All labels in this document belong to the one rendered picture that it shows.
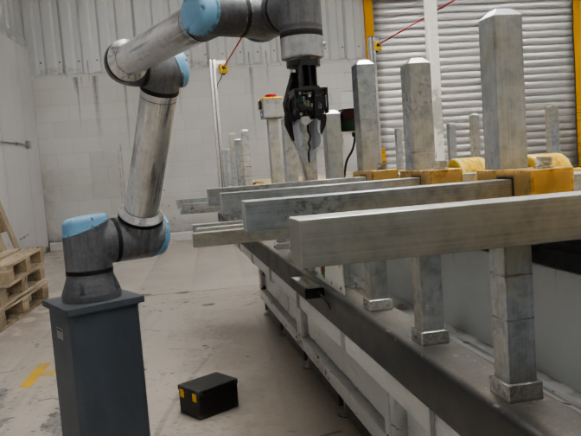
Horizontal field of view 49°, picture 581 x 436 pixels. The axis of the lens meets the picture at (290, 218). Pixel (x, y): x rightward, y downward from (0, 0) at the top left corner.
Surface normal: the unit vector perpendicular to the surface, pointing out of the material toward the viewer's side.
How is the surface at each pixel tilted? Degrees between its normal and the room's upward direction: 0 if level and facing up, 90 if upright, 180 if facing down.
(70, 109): 90
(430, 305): 90
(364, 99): 90
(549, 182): 90
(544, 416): 0
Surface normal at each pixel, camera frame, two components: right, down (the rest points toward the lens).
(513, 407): -0.07, -0.99
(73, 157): 0.12, 0.07
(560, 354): -0.98, 0.09
